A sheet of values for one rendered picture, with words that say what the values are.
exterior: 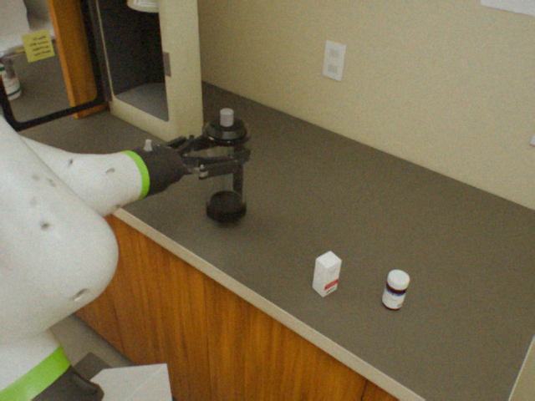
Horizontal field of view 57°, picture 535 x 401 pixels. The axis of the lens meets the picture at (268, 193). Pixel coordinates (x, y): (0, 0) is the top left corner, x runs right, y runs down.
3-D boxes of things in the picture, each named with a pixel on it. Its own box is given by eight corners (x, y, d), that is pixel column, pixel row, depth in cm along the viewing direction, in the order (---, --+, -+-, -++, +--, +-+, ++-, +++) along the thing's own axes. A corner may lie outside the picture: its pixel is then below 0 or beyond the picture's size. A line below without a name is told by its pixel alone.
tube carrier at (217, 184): (224, 188, 125) (225, 113, 113) (257, 205, 120) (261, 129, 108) (194, 207, 118) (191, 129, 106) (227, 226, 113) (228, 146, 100)
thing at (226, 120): (225, 124, 113) (226, 97, 109) (256, 138, 109) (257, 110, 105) (196, 138, 107) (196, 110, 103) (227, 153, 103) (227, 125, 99)
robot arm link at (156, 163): (114, 191, 93) (146, 211, 89) (117, 134, 88) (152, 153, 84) (139, 184, 98) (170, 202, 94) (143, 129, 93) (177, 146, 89)
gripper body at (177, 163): (173, 158, 90) (207, 149, 97) (142, 142, 94) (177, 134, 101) (170, 194, 93) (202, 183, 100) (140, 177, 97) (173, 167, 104)
